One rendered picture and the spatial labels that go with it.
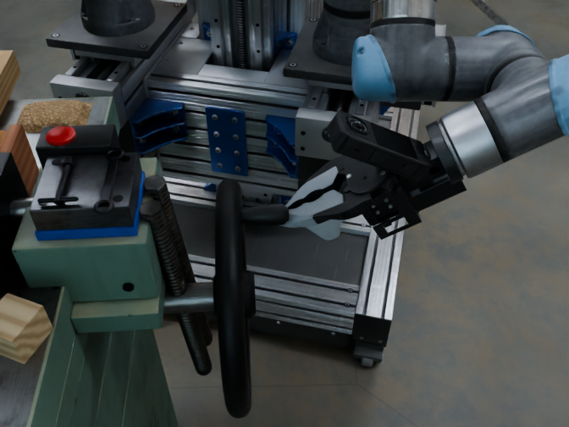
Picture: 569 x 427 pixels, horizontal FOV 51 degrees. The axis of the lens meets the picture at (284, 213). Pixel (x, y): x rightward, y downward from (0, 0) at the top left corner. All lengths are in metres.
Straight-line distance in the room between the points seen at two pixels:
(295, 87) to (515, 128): 0.69
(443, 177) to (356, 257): 0.94
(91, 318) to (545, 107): 0.52
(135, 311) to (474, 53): 0.47
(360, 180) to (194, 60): 0.78
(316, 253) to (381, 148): 1.00
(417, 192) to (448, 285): 1.19
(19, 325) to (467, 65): 0.54
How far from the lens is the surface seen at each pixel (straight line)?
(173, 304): 0.74
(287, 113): 1.25
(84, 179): 0.64
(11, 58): 1.03
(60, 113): 0.90
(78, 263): 0.65
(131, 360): 0.98
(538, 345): 1.81
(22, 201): 0.69
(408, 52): 0.70
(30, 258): 0.65
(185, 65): 1.35
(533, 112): 0.65
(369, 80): 0.69
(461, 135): 0.64
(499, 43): 0.74
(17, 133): 0.78
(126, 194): 0.61
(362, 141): 0.61
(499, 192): 2.22
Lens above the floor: 1.39
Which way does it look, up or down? 44 degrees down
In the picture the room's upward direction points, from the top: straight up
